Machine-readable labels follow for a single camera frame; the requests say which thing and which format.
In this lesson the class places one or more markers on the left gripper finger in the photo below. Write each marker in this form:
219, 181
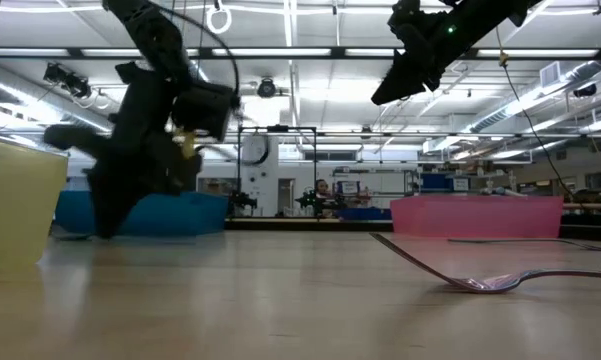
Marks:
112, 205
80, 140

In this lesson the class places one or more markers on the black ceiling track fixture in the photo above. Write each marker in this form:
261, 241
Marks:
72, 85

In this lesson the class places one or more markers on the white pillar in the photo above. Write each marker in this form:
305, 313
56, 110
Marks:
260, 185

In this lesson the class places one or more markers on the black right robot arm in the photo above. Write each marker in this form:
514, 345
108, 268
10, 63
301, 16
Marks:
485, 20

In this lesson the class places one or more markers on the small black ceiling device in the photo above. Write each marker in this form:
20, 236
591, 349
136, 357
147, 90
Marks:
585, 90

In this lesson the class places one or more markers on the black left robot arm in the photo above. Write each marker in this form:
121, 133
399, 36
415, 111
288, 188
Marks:
150, 35

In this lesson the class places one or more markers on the blue storage bins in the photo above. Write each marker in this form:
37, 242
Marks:
432, 182

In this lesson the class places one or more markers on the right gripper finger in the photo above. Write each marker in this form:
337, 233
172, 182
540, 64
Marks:
402, 82

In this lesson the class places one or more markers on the blue plastic bin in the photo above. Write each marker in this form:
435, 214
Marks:
190, 215

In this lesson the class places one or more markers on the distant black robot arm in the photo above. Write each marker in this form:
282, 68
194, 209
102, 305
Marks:
310, 201
240, 201

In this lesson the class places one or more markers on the overhead beam with light strips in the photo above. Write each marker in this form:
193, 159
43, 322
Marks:
290, 52

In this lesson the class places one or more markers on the yellow plastic bin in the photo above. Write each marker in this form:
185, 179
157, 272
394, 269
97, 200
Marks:
15, 210

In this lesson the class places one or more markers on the black round ceiling fixture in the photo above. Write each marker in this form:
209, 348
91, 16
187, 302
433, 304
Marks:
266, 88

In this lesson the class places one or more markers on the black gantry frame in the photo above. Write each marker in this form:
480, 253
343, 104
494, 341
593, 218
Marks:
277, 128

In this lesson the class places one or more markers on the person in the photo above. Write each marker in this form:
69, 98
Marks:
322, 187

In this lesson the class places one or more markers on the pink-red plastic bin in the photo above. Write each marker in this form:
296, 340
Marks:
475, 216

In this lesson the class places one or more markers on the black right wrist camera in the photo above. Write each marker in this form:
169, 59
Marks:
405, 20

